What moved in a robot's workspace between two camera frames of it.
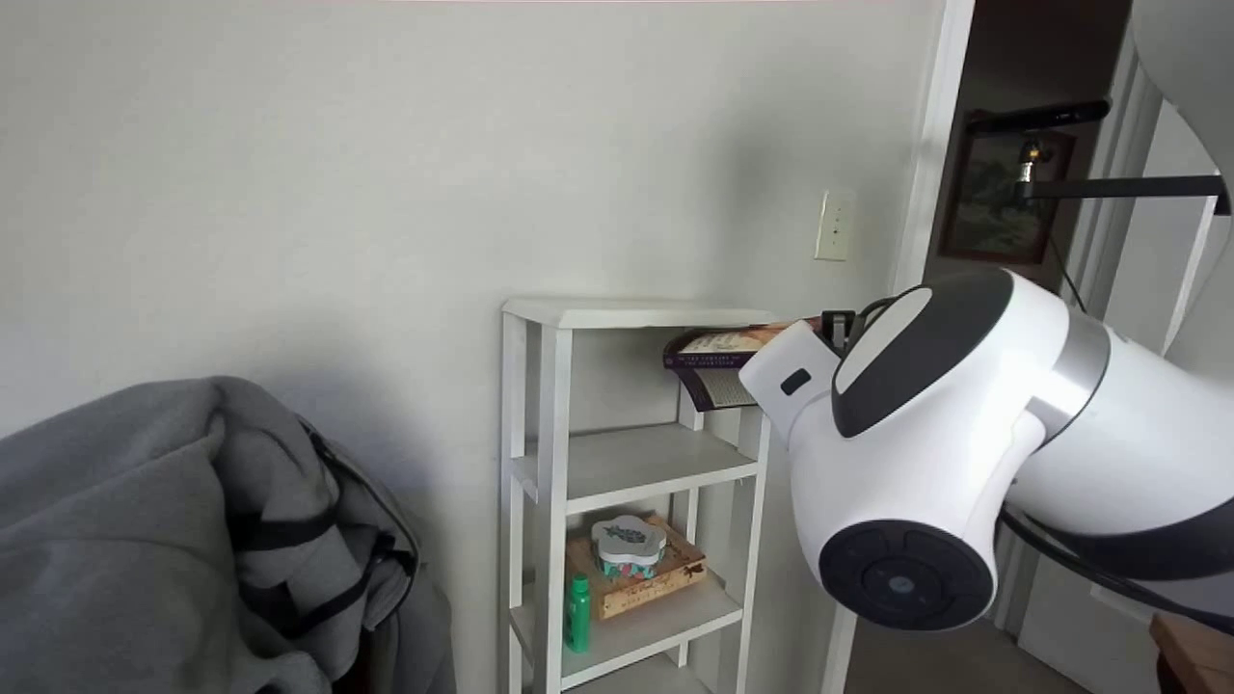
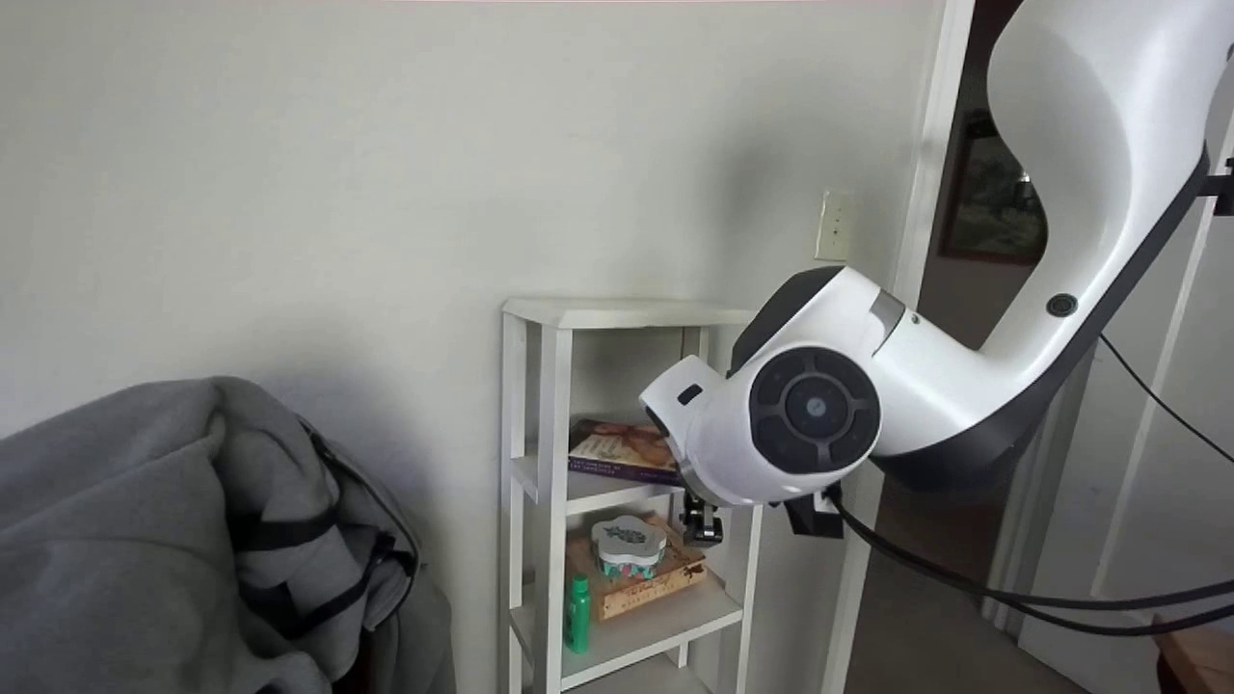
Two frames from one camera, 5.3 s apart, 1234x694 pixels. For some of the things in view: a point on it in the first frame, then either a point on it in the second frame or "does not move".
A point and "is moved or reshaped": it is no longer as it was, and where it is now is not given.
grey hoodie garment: [203, 537] does not move
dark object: [709, 360] is moved or reshaped
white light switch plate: [832, 224] does not move
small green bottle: [575, 614] does not move
